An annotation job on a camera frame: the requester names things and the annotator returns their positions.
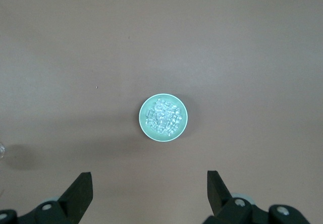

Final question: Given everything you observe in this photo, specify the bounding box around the green ceramic bowl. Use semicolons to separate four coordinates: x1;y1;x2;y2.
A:
139;93;189;142

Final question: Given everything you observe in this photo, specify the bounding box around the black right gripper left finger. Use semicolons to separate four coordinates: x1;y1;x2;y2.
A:
17;172;93;224

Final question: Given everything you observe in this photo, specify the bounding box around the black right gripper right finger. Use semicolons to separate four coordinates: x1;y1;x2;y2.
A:
204;170;272;224

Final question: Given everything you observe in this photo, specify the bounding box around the pile of clear ice cubes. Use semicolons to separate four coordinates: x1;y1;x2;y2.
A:
145;98;183;135

